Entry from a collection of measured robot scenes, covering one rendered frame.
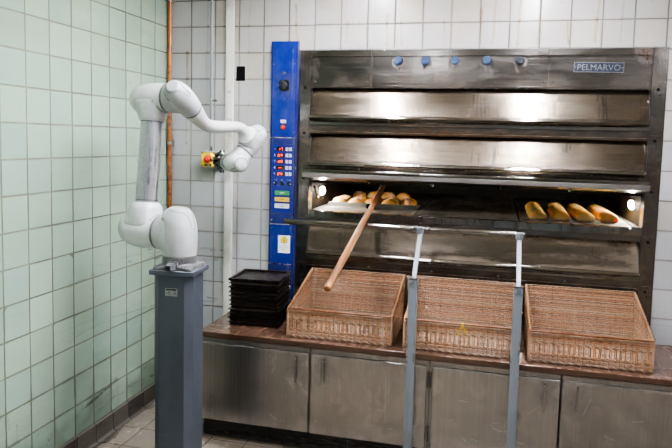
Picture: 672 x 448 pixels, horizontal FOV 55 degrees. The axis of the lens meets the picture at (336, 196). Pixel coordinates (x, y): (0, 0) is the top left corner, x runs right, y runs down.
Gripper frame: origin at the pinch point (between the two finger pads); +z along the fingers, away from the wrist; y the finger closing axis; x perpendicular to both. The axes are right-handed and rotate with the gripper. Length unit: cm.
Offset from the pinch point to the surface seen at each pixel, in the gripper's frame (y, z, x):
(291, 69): -53, -17, 40
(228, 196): 21.9, 11.1, 13.5
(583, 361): 85, -162, 120
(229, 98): -36.1, 11.2, 13.5
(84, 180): 9, -17, -73
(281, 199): 22.0, -13.7, 36.5
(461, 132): -19, -83, 111
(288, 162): 0.3, -16.4, 39.2
